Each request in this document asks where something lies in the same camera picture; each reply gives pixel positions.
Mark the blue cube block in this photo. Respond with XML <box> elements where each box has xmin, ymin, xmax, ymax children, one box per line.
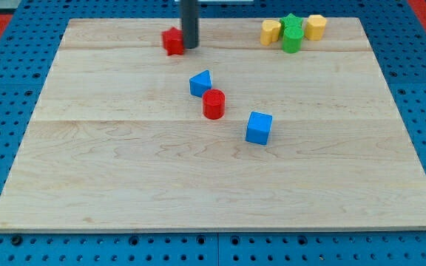
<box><xmin>245</xmin><ymin>112</ymin><xmax>273</xmax><ymax>146</ymax></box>

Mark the red cylinder block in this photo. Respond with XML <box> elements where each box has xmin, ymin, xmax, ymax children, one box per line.
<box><xmin>202</xmin><ymin>89</ymin><xmax>226</xmax><ymax>120</ymax></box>

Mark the blue triangle block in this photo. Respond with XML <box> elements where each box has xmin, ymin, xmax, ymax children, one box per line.
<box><xmin>189</xmin><ymin>70</ymin><xmax>212</xmax><ymax>98</ymax></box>

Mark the light wooden board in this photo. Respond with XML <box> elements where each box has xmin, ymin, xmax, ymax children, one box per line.
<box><xmin>0</xmin><ymin>18</ymin><xmax>426</xmax><ymax>233</ymax></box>

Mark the red star block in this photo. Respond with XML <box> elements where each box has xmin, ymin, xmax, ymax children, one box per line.
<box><xmin>161</xmin><ymin>27</ymin><xmax>184</xmax><ymax>56</ymax></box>

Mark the yellow heart block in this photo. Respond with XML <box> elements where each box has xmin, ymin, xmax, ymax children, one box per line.
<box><xmin>260</xmin><ymin>19</ymin><xmax>282</xmax><ymax>46</ymax></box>

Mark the green cylinder block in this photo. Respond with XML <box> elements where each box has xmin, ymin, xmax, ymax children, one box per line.
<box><xmin>282</xmin><ymin>26</ymin><xmax>304</xmax><ymax>53</ymax></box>

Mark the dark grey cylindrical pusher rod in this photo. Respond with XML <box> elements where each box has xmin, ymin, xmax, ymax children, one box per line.
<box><xmin>180</xmin><ymin>0</ymin><xmax>199</xmax><ymax>49</ymax></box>

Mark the green star block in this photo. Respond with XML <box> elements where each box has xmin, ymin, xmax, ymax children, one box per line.
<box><xmin>280</xmin><ymin>13</ymin><xmax>303</xmax><ymax>37</ymax></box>

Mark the yellow hexagon block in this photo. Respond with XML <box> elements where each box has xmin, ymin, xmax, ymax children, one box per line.
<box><xmin>305</xmin><ymin>15</ymin><xmax>328</xmax><ymax>41</ymax></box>

